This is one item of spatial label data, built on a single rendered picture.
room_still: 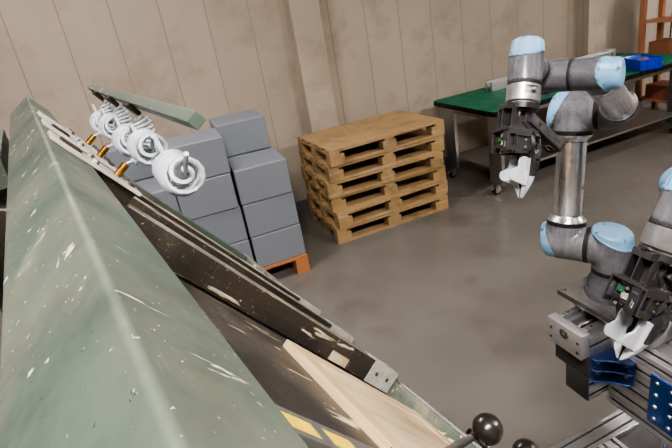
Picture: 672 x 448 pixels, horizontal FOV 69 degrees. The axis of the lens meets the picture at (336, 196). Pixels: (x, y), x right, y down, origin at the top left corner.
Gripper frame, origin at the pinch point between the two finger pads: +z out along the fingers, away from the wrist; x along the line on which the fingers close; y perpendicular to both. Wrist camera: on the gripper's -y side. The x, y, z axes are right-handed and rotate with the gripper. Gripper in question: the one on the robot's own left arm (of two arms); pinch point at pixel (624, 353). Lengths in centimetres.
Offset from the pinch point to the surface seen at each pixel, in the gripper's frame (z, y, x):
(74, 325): -11, 91, 24
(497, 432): 3.8, 43.4, 15.4
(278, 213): 67, -36, -308
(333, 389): 25, 44, -22
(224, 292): 21, 62, -52
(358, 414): 24, 42, -13
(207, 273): 17, 67, -52
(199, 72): -20, 34, -437
